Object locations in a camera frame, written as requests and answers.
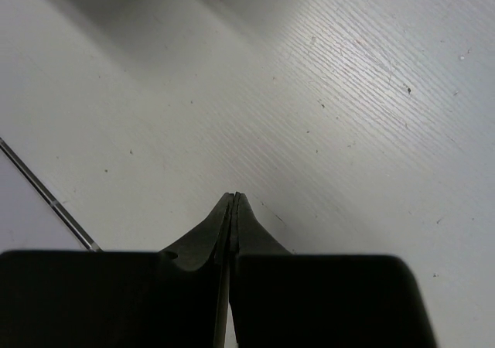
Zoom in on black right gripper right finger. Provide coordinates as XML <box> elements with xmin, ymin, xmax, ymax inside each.
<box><xmin>230</xmin><ymin>193</ymin><xmax>437</xmax><ymax>347</ymax></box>

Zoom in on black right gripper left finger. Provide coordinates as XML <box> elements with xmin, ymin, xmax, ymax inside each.
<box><xmin>1</xmin><ymin>193</ymin><xmax>234</xmax><ymax>347</ymax></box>

